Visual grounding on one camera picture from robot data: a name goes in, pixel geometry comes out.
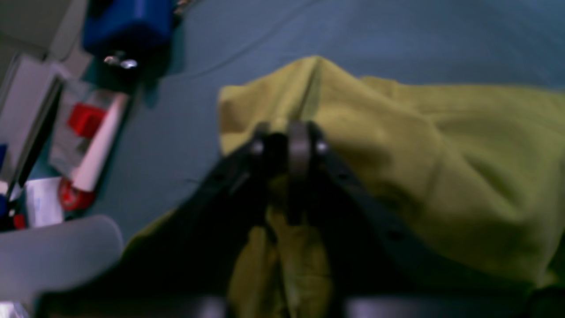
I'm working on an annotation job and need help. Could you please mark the olive green t-shirt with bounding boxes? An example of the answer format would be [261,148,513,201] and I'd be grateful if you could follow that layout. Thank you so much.
[128,56,565,318]

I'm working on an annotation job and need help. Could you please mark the blue table cloth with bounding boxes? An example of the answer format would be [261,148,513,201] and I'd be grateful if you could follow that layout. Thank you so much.
[88,0,565,240]

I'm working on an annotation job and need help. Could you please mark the blue plastic device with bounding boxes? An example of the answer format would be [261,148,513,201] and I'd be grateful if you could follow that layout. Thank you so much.
[82,0,176,88]

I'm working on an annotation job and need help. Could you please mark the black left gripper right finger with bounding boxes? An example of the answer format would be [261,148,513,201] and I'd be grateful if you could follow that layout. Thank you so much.
[288,121,442,292]

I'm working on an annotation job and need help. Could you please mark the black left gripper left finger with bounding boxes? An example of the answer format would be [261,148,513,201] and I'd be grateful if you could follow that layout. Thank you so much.
[124,122,284,292]

